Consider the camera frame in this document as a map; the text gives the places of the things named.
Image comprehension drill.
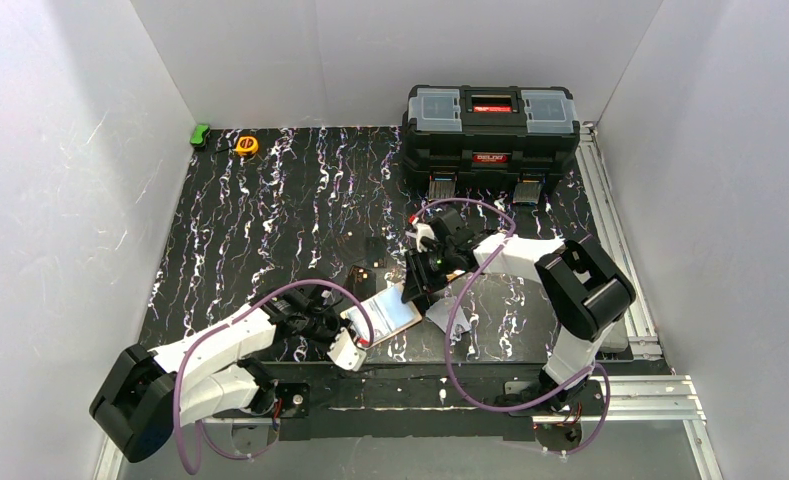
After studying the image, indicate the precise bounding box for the white card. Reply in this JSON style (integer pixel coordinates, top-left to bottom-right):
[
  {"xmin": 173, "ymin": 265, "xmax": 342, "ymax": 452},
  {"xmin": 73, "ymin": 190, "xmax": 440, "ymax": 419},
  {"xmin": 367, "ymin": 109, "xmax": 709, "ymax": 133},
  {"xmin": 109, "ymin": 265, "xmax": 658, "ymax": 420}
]
[{"xmin": 427, "ymin": 296, "xmax": 473, "ymax": 342}]

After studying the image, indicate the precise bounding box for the beige card holder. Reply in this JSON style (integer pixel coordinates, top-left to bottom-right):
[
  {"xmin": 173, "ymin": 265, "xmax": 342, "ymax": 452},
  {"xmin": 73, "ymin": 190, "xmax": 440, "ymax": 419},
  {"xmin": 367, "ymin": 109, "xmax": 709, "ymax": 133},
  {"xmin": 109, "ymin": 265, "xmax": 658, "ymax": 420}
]
[{"xmin": 340, "ymin": 283, "xmax": 422, "ymax": 347}]

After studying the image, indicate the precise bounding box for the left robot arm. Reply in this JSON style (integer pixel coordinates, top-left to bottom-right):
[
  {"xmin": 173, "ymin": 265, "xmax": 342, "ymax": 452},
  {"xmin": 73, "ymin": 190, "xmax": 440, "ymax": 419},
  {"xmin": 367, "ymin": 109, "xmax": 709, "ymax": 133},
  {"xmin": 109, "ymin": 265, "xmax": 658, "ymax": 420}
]
[{"xmin": 89, "ymin": 280, "xmax": 351, "ymax": 463}]

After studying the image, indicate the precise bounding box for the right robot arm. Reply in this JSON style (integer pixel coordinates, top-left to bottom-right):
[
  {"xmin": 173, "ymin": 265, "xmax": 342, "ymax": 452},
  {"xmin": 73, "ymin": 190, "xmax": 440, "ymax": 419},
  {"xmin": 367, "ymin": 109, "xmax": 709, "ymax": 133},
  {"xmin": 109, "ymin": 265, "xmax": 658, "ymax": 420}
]
[{"xmin": 401, "ymin": 208, "xmax": 637, "ymax": 412}]

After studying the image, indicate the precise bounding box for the silver toolbox latch left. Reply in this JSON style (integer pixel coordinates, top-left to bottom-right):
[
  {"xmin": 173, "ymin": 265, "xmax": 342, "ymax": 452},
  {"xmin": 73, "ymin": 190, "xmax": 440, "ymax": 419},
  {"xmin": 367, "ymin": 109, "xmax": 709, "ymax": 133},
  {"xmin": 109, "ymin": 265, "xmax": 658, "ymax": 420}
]
[{"xmin": 427, "ymin": 173, "xmax": 456, "ymax": 201}]

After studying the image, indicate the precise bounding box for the silver toolbox latch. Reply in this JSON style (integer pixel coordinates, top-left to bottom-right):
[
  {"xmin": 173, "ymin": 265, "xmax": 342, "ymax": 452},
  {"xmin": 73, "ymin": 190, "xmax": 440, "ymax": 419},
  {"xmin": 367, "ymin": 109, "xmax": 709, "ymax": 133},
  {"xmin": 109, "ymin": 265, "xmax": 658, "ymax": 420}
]
[
  {"xmin": 512, "ymin": 178, "xmax": 544, "ymax": 205},
  {"xmin": 427, "ymin": 173, "xmax": 456, "ymax": 201}
]

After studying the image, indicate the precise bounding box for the silver toolbox latch right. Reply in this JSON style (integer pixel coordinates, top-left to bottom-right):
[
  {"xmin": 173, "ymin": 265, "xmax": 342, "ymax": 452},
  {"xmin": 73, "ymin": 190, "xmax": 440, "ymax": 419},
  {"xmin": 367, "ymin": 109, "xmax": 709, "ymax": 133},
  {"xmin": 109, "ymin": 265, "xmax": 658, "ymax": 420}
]
[{"xmin": 512, "ymin": 178, "xmax": 544, "ymax": 205}]

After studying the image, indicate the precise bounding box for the black plastic toolbox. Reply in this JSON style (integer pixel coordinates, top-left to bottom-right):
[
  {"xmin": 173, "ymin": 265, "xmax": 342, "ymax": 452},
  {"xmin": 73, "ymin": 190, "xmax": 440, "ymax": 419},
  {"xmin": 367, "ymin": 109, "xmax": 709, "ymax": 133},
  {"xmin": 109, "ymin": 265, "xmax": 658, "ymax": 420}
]
[{"xmin": 400, "ymin": 85, "xmax": 582, "ymax": 200}]

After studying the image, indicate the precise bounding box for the yellow tape measure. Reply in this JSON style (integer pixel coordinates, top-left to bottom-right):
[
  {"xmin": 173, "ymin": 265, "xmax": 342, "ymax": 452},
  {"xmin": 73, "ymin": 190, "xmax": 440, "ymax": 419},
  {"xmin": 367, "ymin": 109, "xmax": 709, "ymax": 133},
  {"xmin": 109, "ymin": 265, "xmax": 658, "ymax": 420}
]
[{"xmin": 234, "ymin": 135, "xmax": 259, "ymax": 157}]

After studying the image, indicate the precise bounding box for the grey pad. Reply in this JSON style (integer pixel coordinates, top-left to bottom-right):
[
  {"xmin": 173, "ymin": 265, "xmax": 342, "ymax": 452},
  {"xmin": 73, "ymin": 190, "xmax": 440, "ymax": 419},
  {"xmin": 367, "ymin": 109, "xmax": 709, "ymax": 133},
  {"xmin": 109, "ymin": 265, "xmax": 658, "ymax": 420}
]
[{"xmin": 599, "ymin": 320, "xmax": 629, "ymax": 354}]

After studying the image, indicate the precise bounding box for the green plastic object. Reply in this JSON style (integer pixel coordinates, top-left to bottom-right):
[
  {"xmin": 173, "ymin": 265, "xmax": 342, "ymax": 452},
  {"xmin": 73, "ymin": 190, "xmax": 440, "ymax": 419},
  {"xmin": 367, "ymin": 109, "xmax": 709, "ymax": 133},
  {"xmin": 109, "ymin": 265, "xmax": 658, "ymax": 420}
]
[{"xmin": 189, "ymin": 123, "xmax": 211, "ymax": 150}]

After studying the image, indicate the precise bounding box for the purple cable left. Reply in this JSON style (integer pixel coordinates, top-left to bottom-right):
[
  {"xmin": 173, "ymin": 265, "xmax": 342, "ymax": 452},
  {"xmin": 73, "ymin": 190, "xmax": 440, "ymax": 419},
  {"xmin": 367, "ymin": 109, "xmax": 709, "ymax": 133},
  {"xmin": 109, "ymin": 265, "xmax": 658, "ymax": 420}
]
[{"xmin": 171, "ymin": 279, "xmax": 375, "ymax": 477}]

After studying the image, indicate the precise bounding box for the purple cable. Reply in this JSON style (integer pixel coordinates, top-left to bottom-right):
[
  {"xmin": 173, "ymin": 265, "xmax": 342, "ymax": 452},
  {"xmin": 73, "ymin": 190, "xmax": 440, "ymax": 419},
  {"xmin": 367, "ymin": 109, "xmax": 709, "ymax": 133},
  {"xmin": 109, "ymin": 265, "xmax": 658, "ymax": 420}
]
[
  {"xmin": 171, "ymin": 279, "xmax": 375, "ymax": 477},
  {"xmin": 410, "ymin": 197, "xmax": 612, "ymax": 458}
]

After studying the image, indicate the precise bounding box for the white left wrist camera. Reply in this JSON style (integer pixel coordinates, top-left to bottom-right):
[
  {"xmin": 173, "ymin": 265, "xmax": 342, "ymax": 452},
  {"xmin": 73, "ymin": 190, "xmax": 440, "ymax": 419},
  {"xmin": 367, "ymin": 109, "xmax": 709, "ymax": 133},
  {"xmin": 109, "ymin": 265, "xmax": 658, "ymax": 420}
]
[{"xmin": 327, "ymin": 328, "xmax": 367, "ymax": 372}]

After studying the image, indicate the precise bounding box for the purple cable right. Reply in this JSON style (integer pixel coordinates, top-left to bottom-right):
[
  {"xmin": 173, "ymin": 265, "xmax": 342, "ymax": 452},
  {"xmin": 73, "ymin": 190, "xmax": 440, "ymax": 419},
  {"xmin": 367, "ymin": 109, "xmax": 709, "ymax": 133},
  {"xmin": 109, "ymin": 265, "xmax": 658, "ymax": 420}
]
[{"xmin": 410, "ymin": 197, "xmax": 612, "ymax": 458}]

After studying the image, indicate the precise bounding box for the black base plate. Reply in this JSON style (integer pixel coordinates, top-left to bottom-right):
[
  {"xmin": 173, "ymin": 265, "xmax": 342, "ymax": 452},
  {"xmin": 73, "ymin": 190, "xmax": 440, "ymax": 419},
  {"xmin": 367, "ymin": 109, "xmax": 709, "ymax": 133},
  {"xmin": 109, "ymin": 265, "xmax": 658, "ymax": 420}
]
[{"xmin": 211, "ymin": 360, "xmax": 674, "ymax": 442}]

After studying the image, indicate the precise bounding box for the aluminium frame rail right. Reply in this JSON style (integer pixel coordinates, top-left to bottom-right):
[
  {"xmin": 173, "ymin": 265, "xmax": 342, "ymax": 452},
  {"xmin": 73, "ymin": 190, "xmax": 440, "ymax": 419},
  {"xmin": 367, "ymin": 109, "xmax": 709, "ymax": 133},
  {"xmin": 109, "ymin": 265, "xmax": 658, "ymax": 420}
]
[{"xmin": 576, "ymin": 122, "xmax": 664, "ymax": 361}]

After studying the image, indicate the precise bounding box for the aluminium frame rail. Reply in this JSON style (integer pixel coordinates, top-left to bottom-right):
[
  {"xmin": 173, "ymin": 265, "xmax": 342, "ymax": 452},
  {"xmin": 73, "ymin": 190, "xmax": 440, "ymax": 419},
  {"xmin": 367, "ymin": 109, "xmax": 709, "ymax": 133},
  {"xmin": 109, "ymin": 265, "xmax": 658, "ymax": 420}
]
[
  {"xmin": 576, "ymin": 122, "xmax": 664, "ymax": 361},
  {"xmin": 92, "ymin": 376, "xmax": 723, "ymax": 480}
]

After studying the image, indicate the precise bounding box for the aluminium frame rail front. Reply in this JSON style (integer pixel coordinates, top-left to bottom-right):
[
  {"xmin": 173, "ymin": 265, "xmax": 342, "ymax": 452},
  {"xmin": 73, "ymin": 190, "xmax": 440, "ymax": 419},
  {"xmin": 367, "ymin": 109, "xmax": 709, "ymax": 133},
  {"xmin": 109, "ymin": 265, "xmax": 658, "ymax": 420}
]
[{"xmin": 92, "ymin": 376, "xmax": 723, "ymax": 480}]

